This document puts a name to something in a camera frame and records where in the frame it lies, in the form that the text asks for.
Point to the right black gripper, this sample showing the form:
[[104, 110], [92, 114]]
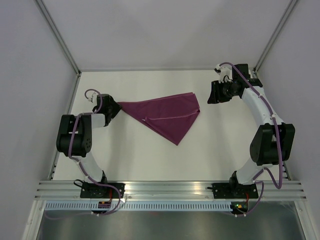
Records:
[[216, 96]]

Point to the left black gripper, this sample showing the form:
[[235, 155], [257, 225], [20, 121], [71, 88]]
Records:
[[116, 106]]

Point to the purple satin napkin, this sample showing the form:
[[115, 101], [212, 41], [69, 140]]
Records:
[[171, 116]]

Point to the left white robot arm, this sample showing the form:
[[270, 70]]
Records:
[[75, 136]]

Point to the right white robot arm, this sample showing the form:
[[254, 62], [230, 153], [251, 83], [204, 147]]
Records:
[[272, 143]]

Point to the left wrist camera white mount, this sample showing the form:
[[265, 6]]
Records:
[[91, 96]]

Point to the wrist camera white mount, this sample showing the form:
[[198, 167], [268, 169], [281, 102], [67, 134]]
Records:
[[91, 96], [224, 74]]

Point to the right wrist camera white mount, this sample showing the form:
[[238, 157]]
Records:
[[224, 74]]

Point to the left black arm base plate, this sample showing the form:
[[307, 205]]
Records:
[[93, 191]]

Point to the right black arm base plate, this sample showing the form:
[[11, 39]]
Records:
[[226, 191]]

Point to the aluminium front rail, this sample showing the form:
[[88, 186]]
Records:
[[292, 190]]

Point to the white slotted cable duct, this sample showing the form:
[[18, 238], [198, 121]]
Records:
[[219, 206]]

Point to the right aluminium frame post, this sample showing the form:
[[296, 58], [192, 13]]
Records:
[[276, 33]]

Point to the aluminium frame post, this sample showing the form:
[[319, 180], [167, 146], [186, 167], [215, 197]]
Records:
[[276, 33], [57, 35]]

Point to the left aluminium frame post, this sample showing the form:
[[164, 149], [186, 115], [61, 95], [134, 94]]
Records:
[[57, 35]]

